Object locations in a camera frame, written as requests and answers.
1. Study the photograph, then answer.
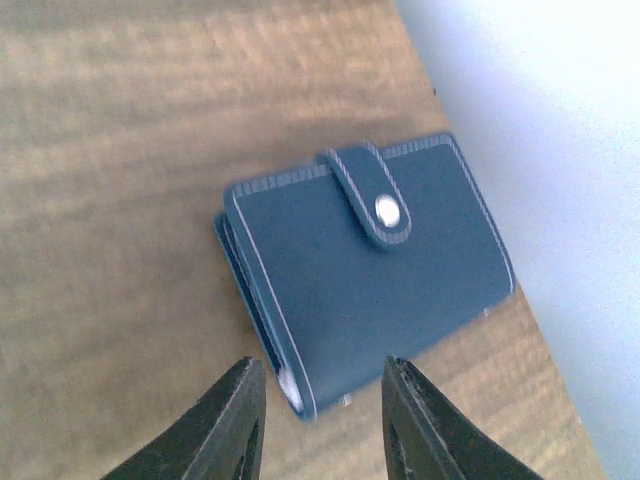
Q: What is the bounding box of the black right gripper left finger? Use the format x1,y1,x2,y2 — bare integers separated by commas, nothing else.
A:
104,357,266,480

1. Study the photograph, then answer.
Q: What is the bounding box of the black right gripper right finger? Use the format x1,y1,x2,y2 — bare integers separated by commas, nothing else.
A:
381,356,540,480

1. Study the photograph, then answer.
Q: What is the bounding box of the blue leather card holder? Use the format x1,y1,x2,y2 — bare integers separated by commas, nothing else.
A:
214,133,516,420

